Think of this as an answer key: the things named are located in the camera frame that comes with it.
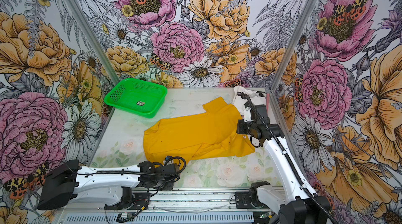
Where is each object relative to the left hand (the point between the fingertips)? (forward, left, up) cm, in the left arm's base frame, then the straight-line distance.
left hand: (167, 187), depth 78 cm
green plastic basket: (+59, +29, +1) cm, 66 cm away
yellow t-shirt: (+32, -24, -2) cm, 40 cm away
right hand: (+21, -35, +18) cm, 45 cm away
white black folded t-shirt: (+51, -43, +4) cm, 67 cm away
